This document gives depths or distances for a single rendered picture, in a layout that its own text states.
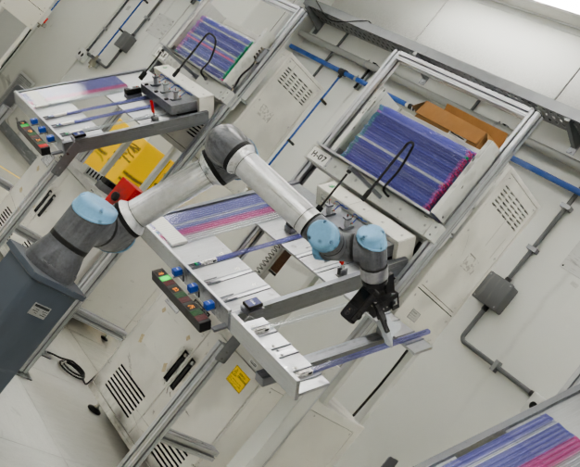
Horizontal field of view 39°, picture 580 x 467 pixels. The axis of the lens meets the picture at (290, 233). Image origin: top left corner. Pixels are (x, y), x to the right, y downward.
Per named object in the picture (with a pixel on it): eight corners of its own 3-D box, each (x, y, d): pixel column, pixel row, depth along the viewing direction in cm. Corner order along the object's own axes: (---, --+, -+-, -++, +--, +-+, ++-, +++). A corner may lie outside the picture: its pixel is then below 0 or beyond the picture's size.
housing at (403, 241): (393, 275, 285) (398, 241, 278) (313, 216, 320) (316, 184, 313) (410, 270, 289) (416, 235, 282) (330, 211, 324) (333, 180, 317)
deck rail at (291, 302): (231, 333, 250) (231, 316, 247) (227, 329, 251) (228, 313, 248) (406, 273, 286) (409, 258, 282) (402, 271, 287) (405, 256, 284)
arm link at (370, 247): (356, 220, 212) (388, 222, 210) (359, 254, 219) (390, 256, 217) (350, 239, 206) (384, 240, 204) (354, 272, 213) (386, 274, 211)
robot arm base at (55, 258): (39, 271, 207) (63, 242, 207) (16, 243, 217) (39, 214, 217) (80, 292, 219) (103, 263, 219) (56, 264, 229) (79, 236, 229)
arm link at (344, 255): (309, 225, 209) (351, 227, 206) (318, 233, 220) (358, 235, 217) (307, 256, 208) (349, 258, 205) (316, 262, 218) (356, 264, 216)
